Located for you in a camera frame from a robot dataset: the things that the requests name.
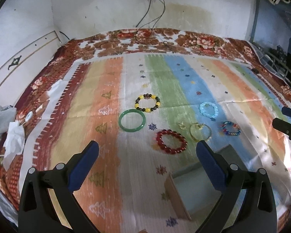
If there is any multicolour bead bracelet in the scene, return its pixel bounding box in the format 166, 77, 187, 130
220, 121, 241, 137

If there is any green jade bangle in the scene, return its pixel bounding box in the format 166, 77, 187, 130
118, 109, 146, 133

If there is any open jewelry box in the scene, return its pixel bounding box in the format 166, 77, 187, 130
163, 144, 248, 222

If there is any floral brown blanket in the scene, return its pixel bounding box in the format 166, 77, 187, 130
0, 28, 291, 210

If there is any metal rack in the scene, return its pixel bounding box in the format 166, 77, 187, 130
253, 43, 291, 87

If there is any white crumpled tissue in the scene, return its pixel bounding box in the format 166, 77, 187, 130
3, 121, 25, 171

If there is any gold bangle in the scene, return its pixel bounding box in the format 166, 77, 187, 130
189, 123, 212, 142

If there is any small gold earring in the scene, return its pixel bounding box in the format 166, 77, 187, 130
178, 122, 186, 130

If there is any white headboard panel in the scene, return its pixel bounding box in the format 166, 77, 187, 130
0, 31, 61, 106

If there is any striped colourful bed cloth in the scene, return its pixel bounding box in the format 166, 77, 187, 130
19, 53, 291, 232

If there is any light blue bead bracelet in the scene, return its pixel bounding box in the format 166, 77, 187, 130
198, 101, 219, 122

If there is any red bead bracelet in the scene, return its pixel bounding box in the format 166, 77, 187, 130
155, 129, 188, 155

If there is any yellow and brown bead bracelet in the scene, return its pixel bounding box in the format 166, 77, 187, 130
134, 94, 161, 114

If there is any black power cable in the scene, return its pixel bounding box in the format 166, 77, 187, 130
135, 0, 166, 38

